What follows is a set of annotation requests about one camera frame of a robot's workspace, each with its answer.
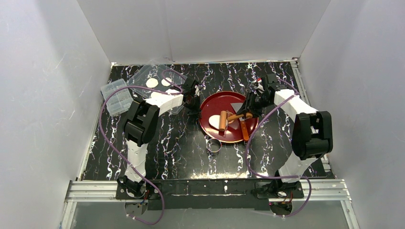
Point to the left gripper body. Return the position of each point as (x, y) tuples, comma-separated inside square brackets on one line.
[(193, 100)]

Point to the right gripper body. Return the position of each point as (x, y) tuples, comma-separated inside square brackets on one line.
[(251, 103)]

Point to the wooden double-ended rolling pin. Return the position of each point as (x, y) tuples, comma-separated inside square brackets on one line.
[(225, 118)]

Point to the red round tray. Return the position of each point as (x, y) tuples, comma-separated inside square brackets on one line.
[(213, 105)]

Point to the white dough piece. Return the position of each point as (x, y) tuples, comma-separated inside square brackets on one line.
[(214, 121)]

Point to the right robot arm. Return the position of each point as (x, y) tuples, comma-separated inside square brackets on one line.
[(311, 137)]

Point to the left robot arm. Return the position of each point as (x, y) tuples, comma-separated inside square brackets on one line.
[(140, 127)]

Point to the round dough wrapper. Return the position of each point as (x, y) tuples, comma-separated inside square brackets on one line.
[(152, 83), (155, 95), (167, 82)]

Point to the clear plastic tray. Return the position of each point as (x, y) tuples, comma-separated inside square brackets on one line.
[(166, 88)]

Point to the clear plastic compartment box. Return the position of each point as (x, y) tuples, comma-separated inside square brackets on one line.
[(121, 101)]

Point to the metal spatula wooden handle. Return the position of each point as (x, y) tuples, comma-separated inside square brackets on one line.
[(242, 123)]

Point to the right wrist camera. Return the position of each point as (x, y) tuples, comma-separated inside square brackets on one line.
[(261, 85)]

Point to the metal ring cutter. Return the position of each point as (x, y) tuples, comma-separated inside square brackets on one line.
[(213, 145)]

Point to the aluminium frame rail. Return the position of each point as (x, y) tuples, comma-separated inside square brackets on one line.
[(205, 194)]

